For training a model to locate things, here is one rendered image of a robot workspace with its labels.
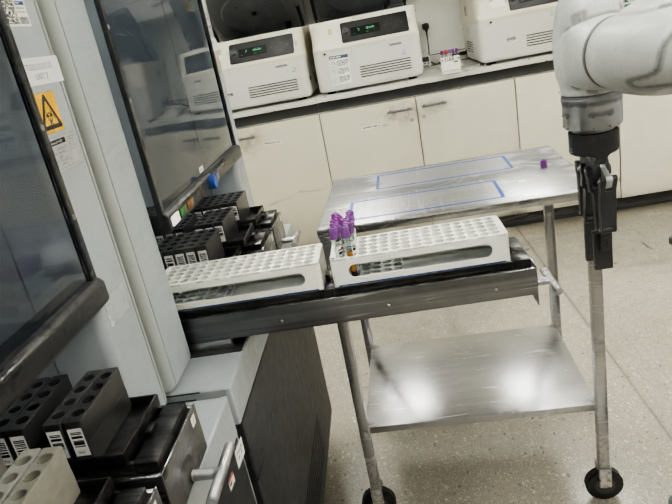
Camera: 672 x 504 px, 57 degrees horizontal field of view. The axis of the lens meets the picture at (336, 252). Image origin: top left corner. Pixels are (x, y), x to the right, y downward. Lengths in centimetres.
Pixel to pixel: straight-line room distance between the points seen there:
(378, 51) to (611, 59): 247
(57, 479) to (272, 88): 283
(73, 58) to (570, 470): 155
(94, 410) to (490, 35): 290
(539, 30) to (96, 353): 291
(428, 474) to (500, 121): 207
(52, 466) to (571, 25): 87
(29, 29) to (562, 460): 163
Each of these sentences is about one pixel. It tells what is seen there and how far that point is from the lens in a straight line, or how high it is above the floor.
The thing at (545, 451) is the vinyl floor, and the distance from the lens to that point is 193.
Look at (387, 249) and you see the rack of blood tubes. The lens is 104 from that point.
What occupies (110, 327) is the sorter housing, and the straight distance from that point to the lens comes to 85.
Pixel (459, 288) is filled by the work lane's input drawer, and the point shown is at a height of 79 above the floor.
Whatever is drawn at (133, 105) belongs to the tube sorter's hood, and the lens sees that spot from 102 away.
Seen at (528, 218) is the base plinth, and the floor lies 3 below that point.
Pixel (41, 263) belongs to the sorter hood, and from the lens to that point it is 71.
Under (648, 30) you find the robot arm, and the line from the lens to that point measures 86.
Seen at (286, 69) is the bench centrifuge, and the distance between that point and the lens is 332.
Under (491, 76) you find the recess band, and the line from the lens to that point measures 341.
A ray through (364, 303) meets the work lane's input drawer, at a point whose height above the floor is 79.
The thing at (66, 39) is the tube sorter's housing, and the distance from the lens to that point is 92.
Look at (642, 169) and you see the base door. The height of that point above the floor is 22.
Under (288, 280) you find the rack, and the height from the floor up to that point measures 81.
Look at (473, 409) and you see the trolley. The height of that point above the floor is 28.
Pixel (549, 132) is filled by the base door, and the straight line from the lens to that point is 348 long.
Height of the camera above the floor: 122
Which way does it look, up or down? 20 degrees down
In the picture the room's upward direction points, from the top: 11 degrees counter-clockwise
